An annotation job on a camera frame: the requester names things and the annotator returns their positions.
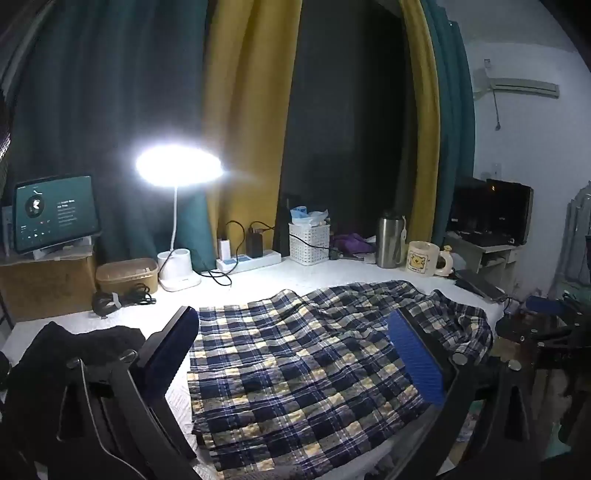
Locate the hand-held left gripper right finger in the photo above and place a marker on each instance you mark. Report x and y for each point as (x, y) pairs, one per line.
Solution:
(415, 364)

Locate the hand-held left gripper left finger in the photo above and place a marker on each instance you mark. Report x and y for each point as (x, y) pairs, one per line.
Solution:
(178, 344)

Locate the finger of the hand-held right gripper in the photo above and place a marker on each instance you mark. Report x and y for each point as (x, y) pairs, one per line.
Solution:
(542, 304)
(521, 330)

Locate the blue yellow plaid shirt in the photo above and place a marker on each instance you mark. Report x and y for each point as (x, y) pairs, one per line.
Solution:
(300, 369)

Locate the black tablet with cover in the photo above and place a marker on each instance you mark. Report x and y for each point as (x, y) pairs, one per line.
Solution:
(480, 286)

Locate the white desk lamp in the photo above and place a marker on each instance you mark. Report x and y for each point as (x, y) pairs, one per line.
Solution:
(178, 277)

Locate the grey hanging clothes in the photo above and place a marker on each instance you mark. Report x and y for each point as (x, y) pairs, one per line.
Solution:
(577, 230)

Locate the black cloth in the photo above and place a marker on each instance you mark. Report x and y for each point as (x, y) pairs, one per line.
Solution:
(92, 341)

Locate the beige lidded container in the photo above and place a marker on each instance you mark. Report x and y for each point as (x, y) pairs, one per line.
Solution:
(124, 277)

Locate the white power strip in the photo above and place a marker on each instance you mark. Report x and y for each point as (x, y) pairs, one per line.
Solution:
(240, 264)

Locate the cream bear mug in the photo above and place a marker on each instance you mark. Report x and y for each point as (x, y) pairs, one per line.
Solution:
(422, 261)

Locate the white charger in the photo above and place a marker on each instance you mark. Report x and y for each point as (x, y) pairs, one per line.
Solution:
(224, 249)

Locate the black monitor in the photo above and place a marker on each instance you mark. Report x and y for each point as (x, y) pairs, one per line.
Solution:
(489, 207)

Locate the steel tumbler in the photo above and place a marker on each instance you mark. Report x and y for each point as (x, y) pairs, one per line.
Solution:
(390, 244)

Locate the black charger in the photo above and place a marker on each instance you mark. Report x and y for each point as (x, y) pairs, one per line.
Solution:
(254, 242)

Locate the purple cloth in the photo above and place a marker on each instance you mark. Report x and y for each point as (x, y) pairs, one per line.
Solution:
(353, 242)

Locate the cardboard box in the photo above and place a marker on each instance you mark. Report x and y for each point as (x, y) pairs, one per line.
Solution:
(46, 286)

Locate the white tablet stand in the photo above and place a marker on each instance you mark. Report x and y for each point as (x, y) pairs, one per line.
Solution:
(60, 251)

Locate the white plastic basket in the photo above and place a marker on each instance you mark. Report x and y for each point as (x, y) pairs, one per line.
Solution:
(309, 244)

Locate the tablet with lit screen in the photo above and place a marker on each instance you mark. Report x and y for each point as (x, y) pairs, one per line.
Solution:
(55, 212)

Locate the blue face masks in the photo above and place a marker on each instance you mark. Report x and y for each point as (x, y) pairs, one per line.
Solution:
(304, 214)

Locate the green curtain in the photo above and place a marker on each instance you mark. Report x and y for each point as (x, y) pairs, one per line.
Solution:
(92, 92)
(457, 138)

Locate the white air conditioner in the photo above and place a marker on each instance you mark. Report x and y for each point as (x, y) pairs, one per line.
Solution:
(521, 86)

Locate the yellow curtain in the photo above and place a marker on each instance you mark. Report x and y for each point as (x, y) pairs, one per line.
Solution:
(425, 115)
(249, 115)

